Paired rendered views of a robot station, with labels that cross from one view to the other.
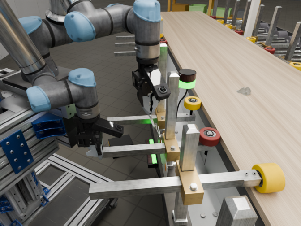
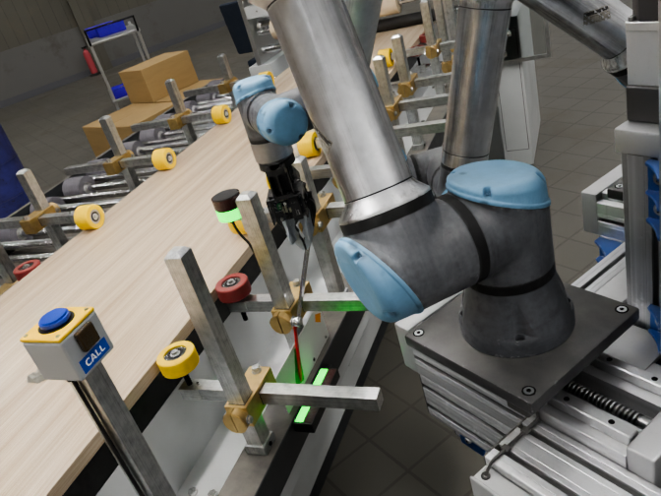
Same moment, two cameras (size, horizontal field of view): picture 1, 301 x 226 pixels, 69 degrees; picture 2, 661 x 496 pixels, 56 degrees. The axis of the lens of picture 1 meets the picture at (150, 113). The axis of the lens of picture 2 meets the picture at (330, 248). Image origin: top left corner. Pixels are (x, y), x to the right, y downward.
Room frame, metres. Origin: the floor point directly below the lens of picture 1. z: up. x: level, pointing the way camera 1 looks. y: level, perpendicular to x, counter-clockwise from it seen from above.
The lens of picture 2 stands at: (1.58, 0.68, 1.58)
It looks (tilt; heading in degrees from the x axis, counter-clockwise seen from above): 28 degrees down; 213
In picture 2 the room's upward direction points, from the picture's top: 17 degrees counter-clockwise
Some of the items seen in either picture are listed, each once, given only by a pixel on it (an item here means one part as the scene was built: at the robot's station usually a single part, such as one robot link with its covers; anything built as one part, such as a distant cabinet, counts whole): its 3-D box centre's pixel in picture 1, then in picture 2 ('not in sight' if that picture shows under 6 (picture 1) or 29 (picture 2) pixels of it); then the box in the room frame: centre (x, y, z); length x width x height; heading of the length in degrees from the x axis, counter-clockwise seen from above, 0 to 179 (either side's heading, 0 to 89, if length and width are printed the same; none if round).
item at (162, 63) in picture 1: (161, 93); (223, 359); (0.93, -0.05, 0.93); 0.04 x 0.04 x 0.48; 6
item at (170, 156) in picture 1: (170, 144); (290, 306); (0.66, -0.08, 0.85); 0.14 x 0.06 x 0.05; 6
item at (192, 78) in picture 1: (187, 75); (226, 200); (0.69, -0.12, 1.13); 0.06 x 0.06 x 0.02
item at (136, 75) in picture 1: (146, 73); (284, 187); (0.67, 0.01, 1.15); 0.09 x 0.08 x 0.12; 26
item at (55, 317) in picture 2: not in sight; (55, 321); (1.19, -0.02, 1.22); 0.04 x 0.04 x 0.02
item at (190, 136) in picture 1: (183, 188); (322, 244); (0.43, -0.10, 0.87); 0.04 x 0.04 x 0.48; 6
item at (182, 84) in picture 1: (186, 81); (230, 211); (0.69, -0.12, 1.11); 0.06 x 0.06 x 0.02
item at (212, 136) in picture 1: (207, 143); (238, 300); (0.66, -0.23, 0.85); 0.08 x 0.08 x 0.11
